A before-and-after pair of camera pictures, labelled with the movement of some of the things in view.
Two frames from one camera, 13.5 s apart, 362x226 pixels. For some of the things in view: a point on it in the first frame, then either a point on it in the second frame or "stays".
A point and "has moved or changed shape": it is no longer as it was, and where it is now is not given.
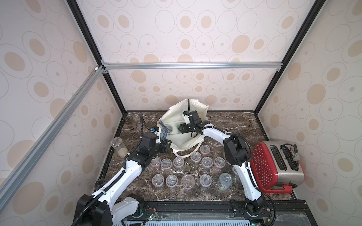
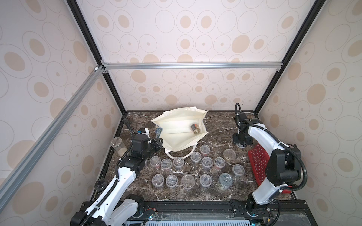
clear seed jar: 187,181 stays
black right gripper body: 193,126 to 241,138
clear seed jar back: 178,162 stays
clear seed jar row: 204,150 stays
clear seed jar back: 166,164 stays
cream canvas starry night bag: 184,145 has moved or changed shape
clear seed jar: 171,181 stays
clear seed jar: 156,162 stays
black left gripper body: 163,147 to 153,146
